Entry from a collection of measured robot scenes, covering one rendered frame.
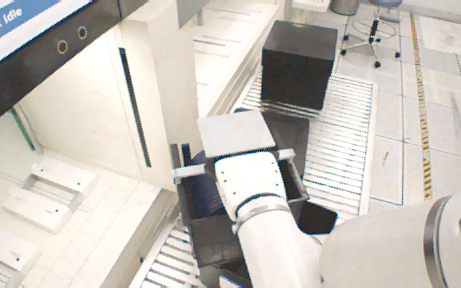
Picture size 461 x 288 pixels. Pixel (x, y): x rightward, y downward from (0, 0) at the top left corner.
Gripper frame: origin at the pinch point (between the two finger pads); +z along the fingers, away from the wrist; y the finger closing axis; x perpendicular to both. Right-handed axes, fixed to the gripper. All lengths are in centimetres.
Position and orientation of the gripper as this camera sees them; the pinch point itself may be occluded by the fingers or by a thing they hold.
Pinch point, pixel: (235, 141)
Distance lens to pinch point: 62.8
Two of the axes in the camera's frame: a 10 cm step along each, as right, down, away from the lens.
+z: -2.3, -6.8, 7.0
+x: -0.1, -7.2, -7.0
